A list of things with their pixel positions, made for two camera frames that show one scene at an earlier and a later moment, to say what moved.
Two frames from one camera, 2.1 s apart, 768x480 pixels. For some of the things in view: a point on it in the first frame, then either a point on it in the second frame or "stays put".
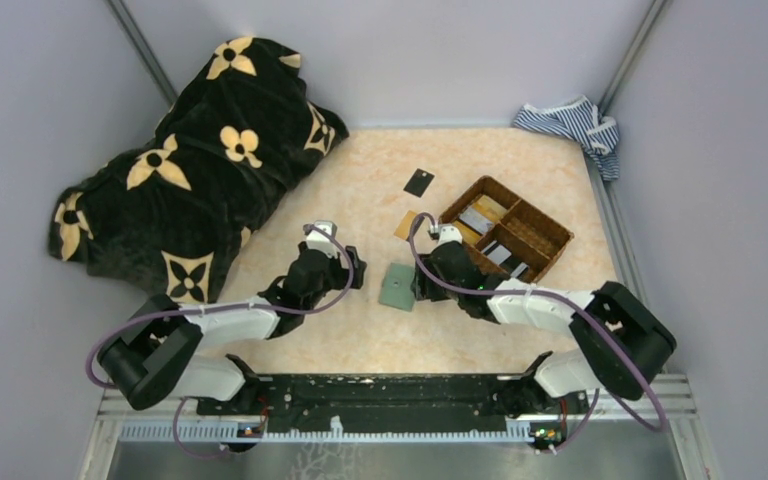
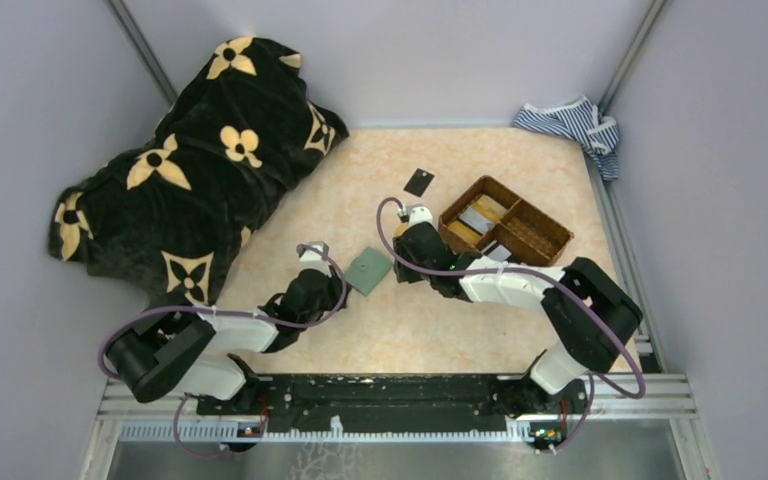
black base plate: (306, 403) stays put
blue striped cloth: (580, 119) stays put
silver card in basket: (476, 220) stays put
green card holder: (396, 289) → (367, 269)
